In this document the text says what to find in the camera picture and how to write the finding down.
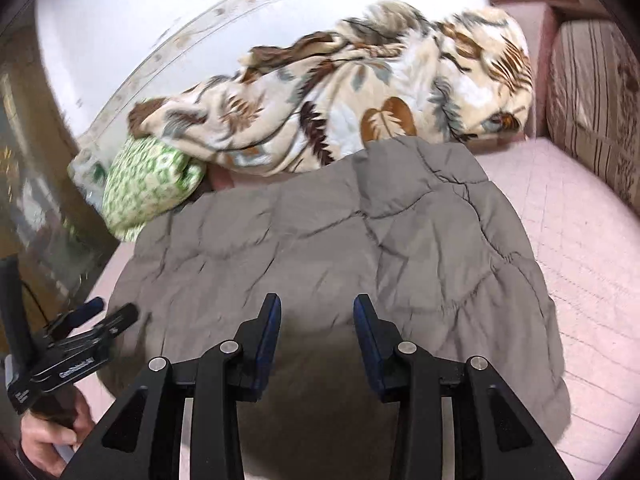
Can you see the green white patterned pillow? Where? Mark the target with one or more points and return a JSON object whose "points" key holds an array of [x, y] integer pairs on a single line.
{"points": [[146, 179]]}

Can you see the striped beige back cushion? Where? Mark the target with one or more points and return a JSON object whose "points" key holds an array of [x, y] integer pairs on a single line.
{"points": [[593, 103]]}

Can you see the grey-brown padded jacket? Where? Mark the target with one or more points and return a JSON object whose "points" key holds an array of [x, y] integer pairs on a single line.
{"points": [[417, 227]]}

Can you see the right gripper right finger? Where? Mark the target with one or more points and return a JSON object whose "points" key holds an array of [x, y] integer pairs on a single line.
{"points": [[399, 371]]}

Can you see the person's left hand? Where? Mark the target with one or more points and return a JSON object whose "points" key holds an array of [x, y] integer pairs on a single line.
{"points": [[39, 437]]}

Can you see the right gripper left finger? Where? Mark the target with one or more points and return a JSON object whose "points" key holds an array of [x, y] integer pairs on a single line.
{"points": [[236, 370]]}

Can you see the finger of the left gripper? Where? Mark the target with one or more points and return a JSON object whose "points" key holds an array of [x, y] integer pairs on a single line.
{"points": [[68, 321], [112, 325]]}

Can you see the wooden door with glass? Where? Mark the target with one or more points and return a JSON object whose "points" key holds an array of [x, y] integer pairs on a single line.
{"points": [[60, 241]]}

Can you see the floral cloth by wall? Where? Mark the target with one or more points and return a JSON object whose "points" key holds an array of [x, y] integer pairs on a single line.
{"points": [[89, 174]]}

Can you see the leaf-pattern fleece blanket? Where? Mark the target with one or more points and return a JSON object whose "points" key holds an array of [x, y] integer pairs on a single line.
{"points": [[463, 79]]}

